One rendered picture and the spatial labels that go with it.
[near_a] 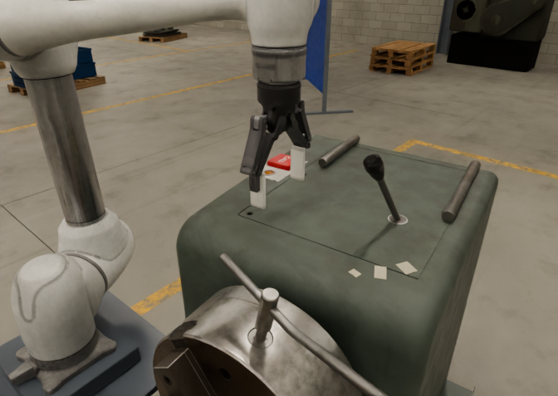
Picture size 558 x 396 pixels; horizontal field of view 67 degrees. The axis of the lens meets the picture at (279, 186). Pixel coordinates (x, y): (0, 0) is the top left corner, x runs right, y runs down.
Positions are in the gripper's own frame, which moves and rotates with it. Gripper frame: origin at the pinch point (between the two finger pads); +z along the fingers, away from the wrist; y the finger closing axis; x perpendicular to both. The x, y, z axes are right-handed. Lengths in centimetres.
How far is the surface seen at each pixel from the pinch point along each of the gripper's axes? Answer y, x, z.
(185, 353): 32.6, 6.1, 10.0
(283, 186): -8.2, -4.2, 4.5
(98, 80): -362, -598, 123
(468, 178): -29.1, 29.0, 2.4
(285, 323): 28.5, 19.6, 0.5
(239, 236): 11.9, -0.5, 4.8
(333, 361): 30.5, 26.9, 0.2
